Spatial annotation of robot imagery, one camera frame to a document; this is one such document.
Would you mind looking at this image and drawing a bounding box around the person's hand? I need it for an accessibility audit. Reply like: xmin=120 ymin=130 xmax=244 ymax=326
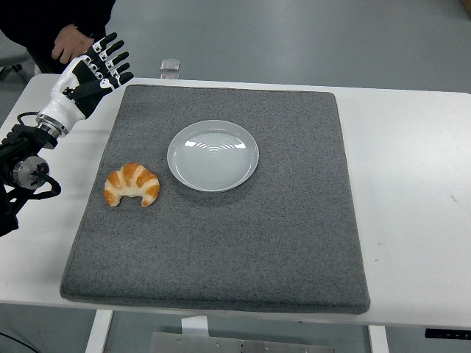
xmin=51 ymin=24 xmax=98 ymax=63

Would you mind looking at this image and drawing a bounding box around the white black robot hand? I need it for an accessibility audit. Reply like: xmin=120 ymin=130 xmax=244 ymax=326
xmin=36 ymin=32 xmax=135 ymax=128

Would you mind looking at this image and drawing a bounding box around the golden croissant bread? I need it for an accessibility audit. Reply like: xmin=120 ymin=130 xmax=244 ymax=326
xmin=104 ymin=162 xmax=161 ymax=207

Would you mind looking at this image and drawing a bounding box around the white round plate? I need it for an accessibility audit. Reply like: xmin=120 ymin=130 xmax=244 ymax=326
xmin=167 ymin=120 xmax=260 ymax=193

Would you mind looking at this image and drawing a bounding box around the grey metal plate with screws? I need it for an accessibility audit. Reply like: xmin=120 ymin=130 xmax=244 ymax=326
xmin=150 ymin=331 xmax=338 ymax=353

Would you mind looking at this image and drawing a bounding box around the person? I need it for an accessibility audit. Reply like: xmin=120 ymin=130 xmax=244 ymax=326
xmin=0 ymin=0 xmax=117 ymax=75

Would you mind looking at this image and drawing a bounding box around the grey felt mat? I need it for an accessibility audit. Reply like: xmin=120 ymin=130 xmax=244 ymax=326
xmin=59 ymin=84 xmax=371 ymax=315

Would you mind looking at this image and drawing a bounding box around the white table leg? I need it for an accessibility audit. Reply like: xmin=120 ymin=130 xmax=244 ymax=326
xmin=367 ymin=325 xmax=390 ymax=353
xmin=85 ymin=310 xmax=114 ymax=353

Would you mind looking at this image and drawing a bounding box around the black table control panel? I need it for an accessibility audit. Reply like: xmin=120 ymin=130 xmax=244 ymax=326
xmin=425 ymin=327 xmax=471 ymax=340

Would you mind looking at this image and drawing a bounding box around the black floor cable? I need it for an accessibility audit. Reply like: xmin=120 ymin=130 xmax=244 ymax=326
xmin=0 ymin=330 xmax=30 ymax=353

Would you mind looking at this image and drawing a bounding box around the white table bracket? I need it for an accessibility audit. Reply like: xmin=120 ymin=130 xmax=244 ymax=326
xmin=180 ymin=315 xmax=210 ymax=338

